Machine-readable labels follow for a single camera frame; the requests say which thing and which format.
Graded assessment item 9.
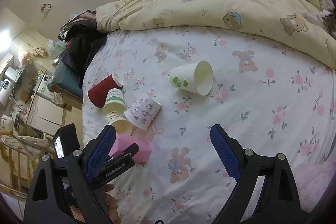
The pink square plastic cup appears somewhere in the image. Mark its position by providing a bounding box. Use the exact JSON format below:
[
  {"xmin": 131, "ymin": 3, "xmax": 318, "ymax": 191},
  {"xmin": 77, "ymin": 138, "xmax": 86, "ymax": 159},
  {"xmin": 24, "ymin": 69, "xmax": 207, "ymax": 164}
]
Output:
[{"xmin": 109, "ymin": 134, "xmax": 151, "ymax": 163}]

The red ripple paper cup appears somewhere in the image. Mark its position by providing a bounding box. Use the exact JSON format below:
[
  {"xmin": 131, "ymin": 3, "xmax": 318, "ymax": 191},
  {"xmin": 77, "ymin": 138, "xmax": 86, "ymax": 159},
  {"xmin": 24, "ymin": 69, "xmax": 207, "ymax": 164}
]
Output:
[{"xmin": 87, "ymin": 73, "xmax": 123, "ymax": 108}]

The cream cartoon sticker cup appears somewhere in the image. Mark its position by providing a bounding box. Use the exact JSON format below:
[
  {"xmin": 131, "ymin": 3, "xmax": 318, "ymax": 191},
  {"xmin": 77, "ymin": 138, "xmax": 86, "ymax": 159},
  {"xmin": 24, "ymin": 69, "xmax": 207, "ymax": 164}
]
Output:
[{"xmin": 106, "ymin": 111, "xmax": 133, "ymax": 136}]

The white cup green band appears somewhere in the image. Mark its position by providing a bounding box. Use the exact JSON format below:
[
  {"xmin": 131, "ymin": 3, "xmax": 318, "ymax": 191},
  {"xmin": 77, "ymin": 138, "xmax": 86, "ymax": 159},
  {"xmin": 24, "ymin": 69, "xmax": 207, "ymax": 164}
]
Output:
[{"xmin": 102, "ymin": 88, "xmax": 126, "ymax": 115}]

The white cup purple print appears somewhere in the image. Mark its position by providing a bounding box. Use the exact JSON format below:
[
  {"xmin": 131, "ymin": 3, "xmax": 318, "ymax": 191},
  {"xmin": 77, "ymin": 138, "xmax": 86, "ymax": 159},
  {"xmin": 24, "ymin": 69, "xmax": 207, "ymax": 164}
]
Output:
[{"xmin": 124, "ymin": 93, "xmax": 162, "ymax": 130}]

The white cup green clover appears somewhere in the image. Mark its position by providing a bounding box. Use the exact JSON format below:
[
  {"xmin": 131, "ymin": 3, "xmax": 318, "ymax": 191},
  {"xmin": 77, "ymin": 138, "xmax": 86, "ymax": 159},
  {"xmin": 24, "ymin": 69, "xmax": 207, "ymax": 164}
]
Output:
[{"xmin": 170, "ymin": 60, "xmax": 214, "ymax": 96}]

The person's left hand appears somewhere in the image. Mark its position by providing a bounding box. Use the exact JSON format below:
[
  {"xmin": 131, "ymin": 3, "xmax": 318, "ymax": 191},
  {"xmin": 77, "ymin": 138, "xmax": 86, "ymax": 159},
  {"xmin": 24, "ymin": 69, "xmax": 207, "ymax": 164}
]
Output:
[{"xmin": 68, "ymin": 182, "xmax": 122, "ymax": 224}]

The white kitchen cabinet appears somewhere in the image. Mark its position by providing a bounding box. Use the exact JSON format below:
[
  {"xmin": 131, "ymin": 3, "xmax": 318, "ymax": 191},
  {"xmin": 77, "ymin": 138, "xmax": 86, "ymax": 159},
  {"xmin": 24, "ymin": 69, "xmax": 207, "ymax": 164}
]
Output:
[{"xmin": 26, "ymin": 95, "xmax": 65, "ymax": 136}]

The teal bed headboard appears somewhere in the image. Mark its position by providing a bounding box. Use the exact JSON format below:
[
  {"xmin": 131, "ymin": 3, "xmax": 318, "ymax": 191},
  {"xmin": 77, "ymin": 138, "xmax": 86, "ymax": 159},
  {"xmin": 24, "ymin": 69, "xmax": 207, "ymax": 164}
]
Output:
[{"xmin": 47, "ymin": 61, "xmax": 83, "ymax": 103}]

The floral white bed sheet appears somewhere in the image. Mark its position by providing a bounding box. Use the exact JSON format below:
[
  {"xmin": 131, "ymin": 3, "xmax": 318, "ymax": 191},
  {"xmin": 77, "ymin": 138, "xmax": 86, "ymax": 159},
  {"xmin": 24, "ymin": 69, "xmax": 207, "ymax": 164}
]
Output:
[{"xmin": 83, "ymin": 27, "xmax": 335, "ymax": 223}]

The black clothing pile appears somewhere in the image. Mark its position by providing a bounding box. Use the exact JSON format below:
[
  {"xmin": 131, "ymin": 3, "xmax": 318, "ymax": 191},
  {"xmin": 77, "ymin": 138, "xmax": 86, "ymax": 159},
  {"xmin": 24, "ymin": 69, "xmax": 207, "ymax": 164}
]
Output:
[{"xmin": 58, "ymin": 10, "xmax": 107, "ymax": 88}]

